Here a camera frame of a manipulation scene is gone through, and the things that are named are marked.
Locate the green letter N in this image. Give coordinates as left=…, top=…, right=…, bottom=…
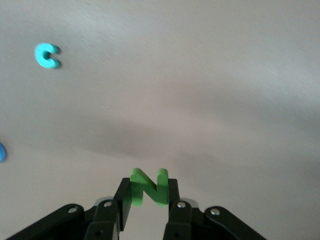
left=129, top=167, right=170, bottom=208

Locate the teal letter C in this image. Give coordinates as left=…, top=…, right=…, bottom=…
left=34, top=42, right=62, bottom=70

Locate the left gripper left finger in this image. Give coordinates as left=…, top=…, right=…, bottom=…
left=4, top=177, right=132, bottom=240

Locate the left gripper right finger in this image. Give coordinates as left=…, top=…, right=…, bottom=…
left=162, top=179, right=268, bottom=240

